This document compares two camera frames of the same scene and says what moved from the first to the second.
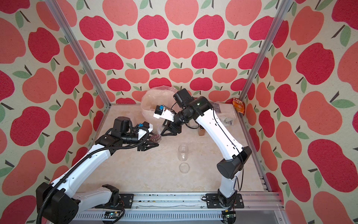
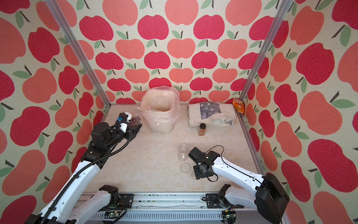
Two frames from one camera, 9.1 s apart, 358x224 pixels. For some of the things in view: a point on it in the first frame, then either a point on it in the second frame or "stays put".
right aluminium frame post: (284, 7) stays put
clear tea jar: (182, 153) stays put
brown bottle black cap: (201, 132) stays put
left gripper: (145, 146) to (130, 135)
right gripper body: (179, 121) to (198, 172)
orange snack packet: (239, 105) stays put
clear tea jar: (156, 136) to (136, 116)
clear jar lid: (184, 167) stays put
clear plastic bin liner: (163, 96) stays put
